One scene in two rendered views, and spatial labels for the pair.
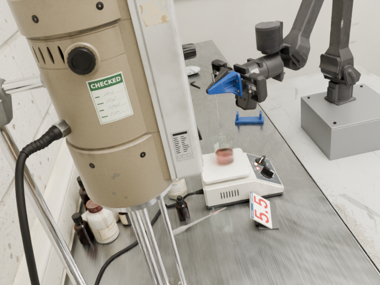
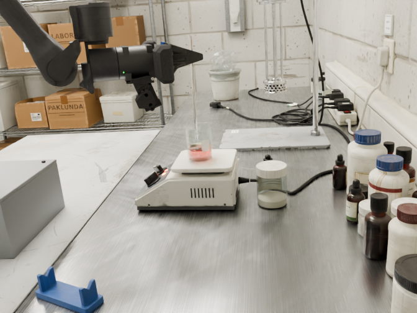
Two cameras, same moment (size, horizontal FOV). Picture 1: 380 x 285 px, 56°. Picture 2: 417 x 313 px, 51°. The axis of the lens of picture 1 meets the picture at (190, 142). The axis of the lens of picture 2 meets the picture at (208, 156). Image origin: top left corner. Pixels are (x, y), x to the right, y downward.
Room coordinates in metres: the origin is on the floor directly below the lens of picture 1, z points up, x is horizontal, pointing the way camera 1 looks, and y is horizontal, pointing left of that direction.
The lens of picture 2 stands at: (1.57, 0.07, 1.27)
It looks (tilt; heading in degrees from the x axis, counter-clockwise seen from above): 18 degrees down; 189
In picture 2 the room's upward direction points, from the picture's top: 4 degrees counter-clockwise
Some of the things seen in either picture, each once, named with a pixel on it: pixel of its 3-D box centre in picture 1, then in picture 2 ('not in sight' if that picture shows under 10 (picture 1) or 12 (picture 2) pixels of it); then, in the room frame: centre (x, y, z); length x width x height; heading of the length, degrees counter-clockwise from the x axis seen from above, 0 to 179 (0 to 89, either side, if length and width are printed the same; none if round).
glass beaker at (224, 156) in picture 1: (224, 149); (198, 141); (0.75, -0.08, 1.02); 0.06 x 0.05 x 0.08; 68
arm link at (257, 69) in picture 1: (247, 75); (140, 61); (0.80, -0.17, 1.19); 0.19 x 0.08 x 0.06; 24
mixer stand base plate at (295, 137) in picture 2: not in sight; (273, 137); (0.33, 0.06, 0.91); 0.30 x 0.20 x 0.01; 92
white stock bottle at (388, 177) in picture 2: not in sight; (388, 189); (0.84, 0.26, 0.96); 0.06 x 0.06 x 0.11
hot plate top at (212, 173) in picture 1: (223, 165); (205, 160); (0.74, -0.07, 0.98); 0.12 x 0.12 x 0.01; 0
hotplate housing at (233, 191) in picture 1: (234, 176); (194, 180); (0.74, -0.10, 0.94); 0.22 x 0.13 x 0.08; 90
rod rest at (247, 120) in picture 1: (249, 116); (67, 288); (1.09, -0.22, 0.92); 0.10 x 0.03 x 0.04; 69
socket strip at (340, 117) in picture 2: not in sight; (337, 105); (0.00, 0.28, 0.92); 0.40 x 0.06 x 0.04; 2
